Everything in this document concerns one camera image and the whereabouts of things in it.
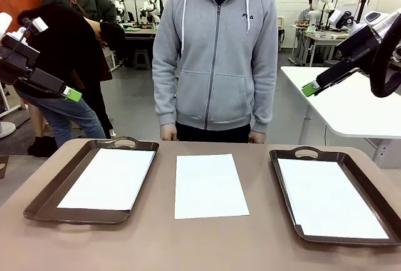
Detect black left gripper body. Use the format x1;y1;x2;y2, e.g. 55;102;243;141
0;34;40;85

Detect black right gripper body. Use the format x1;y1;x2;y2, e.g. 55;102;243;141
336;23;382;68

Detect person's left forearm grey sleeve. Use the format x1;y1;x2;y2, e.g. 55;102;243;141
250;63;279;134

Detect person's right forearm grey sleeve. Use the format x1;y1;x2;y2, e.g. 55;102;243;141
152;57;181;127

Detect person's left hand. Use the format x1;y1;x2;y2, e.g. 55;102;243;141
249;131;267;144

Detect person's right hand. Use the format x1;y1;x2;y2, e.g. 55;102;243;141
159;123;179;142

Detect white rounded table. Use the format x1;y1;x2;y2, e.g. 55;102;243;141
279;65;401;168

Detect white background desk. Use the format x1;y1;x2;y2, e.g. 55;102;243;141
291;24;352;66

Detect bystander black top blue jeans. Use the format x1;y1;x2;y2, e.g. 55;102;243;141
14;3;127;149

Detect white round fan base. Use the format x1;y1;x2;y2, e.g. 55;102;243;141
0;120;16;140

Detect seated person in plaid shirt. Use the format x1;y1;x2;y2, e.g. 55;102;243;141
296;0;315;28

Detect black bag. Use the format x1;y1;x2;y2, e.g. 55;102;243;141
27;135;60;158

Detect bystander green striped jacket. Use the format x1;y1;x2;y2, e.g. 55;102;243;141
42;0;117;139

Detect grey plastic stool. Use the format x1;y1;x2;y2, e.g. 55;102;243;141
133;48;151;71

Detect grey background work table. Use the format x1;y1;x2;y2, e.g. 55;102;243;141
111;27;157;73

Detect brown plastic serving tray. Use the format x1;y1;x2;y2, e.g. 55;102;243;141
268;146;401;247
23;135;160;225

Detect person in grey hoodie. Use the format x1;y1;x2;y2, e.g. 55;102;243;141
152;0;279;144

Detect white side table frame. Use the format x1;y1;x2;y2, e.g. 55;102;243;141
0;79;31;128

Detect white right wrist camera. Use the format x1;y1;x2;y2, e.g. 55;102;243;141
328;9;357;31

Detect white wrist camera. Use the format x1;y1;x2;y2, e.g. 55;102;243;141
328;9;357;31
21;16;49;35

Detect black camera tripod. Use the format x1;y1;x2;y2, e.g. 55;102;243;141
353;0;374;23

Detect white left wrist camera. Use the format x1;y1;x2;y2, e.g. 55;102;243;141
21;16;49;35

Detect white robot with black straps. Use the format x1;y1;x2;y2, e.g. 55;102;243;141
138;0;164;24

